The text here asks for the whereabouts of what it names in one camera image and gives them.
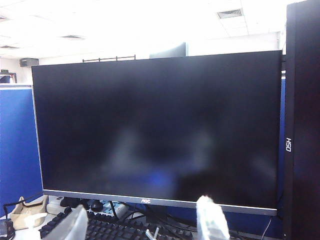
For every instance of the translucent right gripper left finger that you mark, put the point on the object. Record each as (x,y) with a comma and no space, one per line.
(75,225)

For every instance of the translucent right gripper right finger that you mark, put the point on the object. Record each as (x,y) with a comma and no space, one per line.
(212,220)

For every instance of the black computer mouse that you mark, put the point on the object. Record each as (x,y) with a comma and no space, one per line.
(96,205)

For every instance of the black computer keyboard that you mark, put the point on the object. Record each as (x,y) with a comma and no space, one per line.
(112,230)

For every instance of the white power strip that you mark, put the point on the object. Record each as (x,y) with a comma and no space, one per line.
(118,209)

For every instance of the small beige cloth bag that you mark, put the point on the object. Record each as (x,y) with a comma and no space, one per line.
(26,212)

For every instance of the desk calendar on stand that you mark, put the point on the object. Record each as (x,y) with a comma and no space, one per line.
(156,233)

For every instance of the small black box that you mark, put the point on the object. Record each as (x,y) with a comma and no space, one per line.
(6,228)

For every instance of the black AOC computer monitor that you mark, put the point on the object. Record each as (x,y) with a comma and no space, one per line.
(150,112)

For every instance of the black HSD computer monitor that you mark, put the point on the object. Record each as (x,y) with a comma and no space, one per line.
(303,112)

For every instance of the grey mounted box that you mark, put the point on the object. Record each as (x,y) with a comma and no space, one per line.
(29,62)

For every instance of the distant dark monitor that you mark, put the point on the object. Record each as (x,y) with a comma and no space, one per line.
(170,51)

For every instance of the white ceiling air vent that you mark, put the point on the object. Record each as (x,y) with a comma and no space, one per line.
(73,37)
(230,13)

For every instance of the black metal rail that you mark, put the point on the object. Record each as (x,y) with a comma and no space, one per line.
(110,59)

